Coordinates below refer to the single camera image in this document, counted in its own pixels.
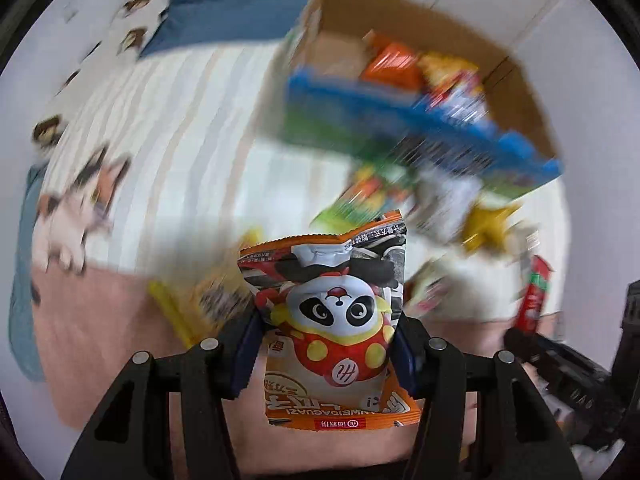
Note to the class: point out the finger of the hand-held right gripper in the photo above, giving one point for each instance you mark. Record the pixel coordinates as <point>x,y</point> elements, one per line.
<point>525,347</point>

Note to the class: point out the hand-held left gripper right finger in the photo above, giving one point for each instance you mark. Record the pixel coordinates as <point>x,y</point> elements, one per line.
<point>404,357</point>

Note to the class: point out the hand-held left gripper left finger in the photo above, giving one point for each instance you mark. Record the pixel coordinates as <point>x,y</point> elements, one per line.
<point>244,355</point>

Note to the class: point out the orange panda snack packet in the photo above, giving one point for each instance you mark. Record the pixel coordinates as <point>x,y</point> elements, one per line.
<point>335,310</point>

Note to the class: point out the blue green cardboard box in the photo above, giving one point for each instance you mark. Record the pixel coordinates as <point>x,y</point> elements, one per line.
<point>380,115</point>

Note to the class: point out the yellow flat snack packet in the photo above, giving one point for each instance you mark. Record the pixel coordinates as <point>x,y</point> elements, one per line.
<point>210,295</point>

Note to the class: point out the white green snack packet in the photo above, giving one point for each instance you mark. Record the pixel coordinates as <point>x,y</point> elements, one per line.
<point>450,285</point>

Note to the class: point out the yellow crumpled snack packet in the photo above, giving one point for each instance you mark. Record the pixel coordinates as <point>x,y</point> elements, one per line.
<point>487,225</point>

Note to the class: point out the striped beige blanket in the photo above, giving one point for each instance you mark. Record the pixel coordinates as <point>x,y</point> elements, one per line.
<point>190,160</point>

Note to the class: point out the calico cat figure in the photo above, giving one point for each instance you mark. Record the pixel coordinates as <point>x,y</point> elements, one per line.
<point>75,210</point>

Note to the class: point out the red blue snack packet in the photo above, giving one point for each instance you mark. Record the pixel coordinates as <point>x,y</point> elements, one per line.
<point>462,102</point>

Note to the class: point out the yellow orange snack packet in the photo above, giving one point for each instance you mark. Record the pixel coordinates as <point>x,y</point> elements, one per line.
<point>447,72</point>

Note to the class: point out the blue cloth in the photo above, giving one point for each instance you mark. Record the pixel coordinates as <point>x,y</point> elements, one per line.
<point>215,20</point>

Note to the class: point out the white wardrobe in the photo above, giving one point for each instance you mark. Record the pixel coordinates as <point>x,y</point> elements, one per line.
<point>500,5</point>

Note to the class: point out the cat print white cloth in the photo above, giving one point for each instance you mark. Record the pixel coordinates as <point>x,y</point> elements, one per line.
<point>135,20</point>

